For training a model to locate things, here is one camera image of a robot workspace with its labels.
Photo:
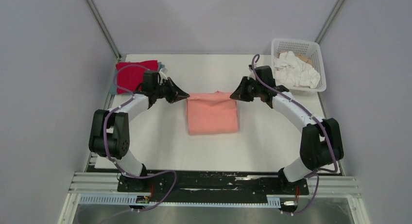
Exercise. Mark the aluminium frame rail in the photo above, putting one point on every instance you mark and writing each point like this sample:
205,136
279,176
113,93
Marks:
101,188

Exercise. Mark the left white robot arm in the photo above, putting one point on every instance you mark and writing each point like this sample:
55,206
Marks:
110,134

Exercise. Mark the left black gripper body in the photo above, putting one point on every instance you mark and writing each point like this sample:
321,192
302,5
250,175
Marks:
161,91

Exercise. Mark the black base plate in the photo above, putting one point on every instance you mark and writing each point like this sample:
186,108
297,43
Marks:
216,187

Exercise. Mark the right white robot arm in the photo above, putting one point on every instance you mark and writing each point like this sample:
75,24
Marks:
320,144

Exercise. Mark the folded red t-shirt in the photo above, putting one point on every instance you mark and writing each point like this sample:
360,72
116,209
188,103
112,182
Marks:
132,75

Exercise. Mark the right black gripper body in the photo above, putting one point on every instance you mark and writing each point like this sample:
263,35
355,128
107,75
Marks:
254,88

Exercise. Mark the folded teal t-shirt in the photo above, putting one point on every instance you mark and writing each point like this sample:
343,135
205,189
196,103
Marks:
114,90

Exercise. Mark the salmon pink t-shirt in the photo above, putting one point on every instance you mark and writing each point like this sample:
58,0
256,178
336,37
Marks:
211,113

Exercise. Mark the white plastic laundry basket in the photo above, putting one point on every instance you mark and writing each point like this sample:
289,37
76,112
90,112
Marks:
306,48

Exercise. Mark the beige t-shirt in basket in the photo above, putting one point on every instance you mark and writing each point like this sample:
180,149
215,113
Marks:
290,56

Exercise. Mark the crumpled white t-shirt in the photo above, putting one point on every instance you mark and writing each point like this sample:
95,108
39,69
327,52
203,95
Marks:
295,74

